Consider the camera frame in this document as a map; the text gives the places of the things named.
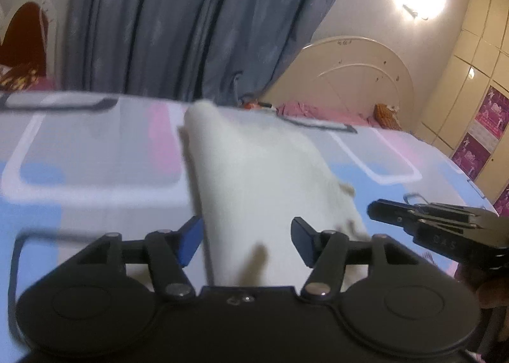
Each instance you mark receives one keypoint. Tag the small orange object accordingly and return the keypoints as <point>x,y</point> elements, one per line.
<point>254,105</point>

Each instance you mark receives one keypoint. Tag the wall lamp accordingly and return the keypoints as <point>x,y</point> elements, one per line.
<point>413,12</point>

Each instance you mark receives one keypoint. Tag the patterned pastel bed sheet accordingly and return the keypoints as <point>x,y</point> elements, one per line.
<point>99,156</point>

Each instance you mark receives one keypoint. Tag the dark floral pillow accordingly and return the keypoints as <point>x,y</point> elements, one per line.
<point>18,76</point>

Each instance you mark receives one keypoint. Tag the magenta wall poster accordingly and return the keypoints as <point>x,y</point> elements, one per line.
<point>479,132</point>
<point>503,198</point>

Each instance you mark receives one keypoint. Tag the red headboard with white frame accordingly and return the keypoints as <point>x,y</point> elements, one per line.
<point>24,37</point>

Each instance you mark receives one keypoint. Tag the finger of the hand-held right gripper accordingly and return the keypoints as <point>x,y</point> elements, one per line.
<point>391,212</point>

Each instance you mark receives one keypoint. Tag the cream wardrobe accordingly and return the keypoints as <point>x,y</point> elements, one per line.
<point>469,80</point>

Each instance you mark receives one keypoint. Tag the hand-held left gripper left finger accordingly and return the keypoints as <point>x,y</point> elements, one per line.
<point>191,239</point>

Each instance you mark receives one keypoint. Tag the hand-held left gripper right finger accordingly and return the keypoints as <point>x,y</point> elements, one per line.
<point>302,239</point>

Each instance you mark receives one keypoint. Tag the cream small towel cloth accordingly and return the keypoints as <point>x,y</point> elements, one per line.
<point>258,188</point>

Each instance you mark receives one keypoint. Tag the pink bed sheet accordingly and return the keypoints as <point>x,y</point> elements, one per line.
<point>318,110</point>

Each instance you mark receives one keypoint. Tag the person's right hand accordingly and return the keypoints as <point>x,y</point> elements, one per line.
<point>491,291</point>

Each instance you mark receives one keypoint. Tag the blue-grey curtain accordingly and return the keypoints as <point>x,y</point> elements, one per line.
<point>179,17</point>

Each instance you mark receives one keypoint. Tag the cream arched headboard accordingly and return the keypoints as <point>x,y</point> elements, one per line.
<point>350,72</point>

